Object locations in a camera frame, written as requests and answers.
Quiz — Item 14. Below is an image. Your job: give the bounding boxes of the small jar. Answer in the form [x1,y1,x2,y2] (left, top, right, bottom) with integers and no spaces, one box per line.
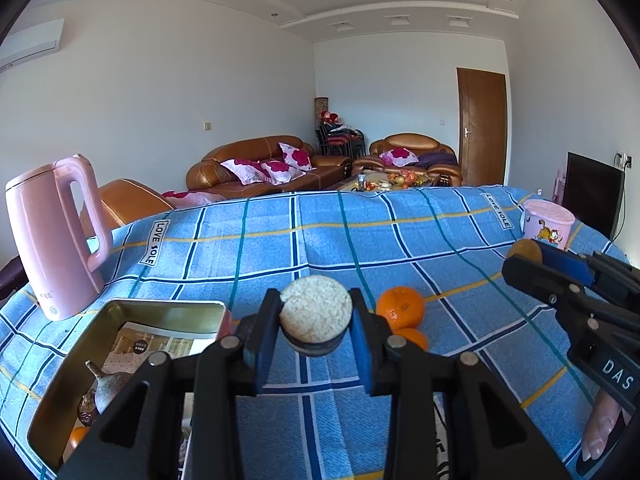
[280,275,352,358]

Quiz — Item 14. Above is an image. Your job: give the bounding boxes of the brown leather armchair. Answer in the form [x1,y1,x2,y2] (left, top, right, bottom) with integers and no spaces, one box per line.
[352,132,463,186]

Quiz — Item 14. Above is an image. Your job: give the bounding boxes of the pink biscuit tin box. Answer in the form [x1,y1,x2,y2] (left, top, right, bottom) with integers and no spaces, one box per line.
[27,299,231,472]

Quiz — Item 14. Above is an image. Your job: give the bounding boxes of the black television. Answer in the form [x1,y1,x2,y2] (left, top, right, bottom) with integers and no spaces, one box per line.
[561,152,625,238]

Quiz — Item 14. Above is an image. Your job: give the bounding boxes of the large wrinkled orange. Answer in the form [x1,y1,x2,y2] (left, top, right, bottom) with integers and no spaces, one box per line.
[375,286,425,330]

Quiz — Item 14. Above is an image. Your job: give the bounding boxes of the pink cartoon plastic bucket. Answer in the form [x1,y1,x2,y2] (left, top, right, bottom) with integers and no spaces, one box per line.
[521,200,576,250]

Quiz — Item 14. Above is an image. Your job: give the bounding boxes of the pink flowered cushion left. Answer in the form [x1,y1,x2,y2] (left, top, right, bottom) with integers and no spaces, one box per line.
[221,158,272,185]

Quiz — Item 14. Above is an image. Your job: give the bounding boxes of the pink flowered cushion right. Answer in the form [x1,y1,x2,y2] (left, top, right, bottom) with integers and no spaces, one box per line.
[279,142,314,172]

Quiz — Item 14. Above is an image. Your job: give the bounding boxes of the oval orange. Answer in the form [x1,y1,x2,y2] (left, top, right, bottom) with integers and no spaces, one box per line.
[68,426,90,450]

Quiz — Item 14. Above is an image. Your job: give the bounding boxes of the small kiwi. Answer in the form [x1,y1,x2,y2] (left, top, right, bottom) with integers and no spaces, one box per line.
[506,238,544,264]

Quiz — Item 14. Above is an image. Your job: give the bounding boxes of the armchair pink cushion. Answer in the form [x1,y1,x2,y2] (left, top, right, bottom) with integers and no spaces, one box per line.
[380,148,420,168]

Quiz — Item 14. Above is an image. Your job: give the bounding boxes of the right hand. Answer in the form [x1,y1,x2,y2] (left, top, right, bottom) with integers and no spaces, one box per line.
[582,390,631,462]

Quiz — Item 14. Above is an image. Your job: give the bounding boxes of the brown wooden door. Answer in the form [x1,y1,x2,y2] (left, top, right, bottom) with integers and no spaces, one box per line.
[457,67,508,186]

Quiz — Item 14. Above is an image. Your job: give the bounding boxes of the dark round stool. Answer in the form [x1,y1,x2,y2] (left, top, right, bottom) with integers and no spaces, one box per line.
[0,256,28,300]

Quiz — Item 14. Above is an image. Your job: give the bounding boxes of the pink flowered cushion middle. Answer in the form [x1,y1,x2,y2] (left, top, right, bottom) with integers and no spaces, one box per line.
[259,159,305,185]

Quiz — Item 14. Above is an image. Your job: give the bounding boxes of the stacked dark chairs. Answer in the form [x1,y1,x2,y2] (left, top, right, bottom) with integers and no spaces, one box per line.
[316,122,366,159]

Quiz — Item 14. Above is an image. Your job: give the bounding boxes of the purple passion fruit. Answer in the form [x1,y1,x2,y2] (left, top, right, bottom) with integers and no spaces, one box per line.
[85,360,132,414]

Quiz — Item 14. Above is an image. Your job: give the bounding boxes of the smooth orange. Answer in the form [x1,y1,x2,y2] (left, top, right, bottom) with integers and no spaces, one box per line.
[394,327,428,351]

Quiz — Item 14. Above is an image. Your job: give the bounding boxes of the long brown leather sofa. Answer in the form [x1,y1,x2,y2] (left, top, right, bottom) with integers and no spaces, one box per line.
[186,136,352,198]

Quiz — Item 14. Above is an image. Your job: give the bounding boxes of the white air conditioner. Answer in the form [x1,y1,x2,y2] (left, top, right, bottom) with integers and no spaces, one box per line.
[0,18,65,72]

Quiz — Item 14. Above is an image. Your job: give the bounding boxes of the pink flowered cushion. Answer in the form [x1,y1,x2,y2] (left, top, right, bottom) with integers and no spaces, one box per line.
[259,159,305,185]
[279,142,314,172]
[221,158,272,185]

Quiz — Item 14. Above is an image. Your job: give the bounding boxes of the pink electric kettle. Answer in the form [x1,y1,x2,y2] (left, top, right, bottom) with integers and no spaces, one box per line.
[6,154,113,322]

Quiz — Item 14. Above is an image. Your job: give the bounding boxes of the coffee table with fruit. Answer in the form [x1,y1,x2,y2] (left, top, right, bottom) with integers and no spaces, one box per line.
[331,170,439,192]

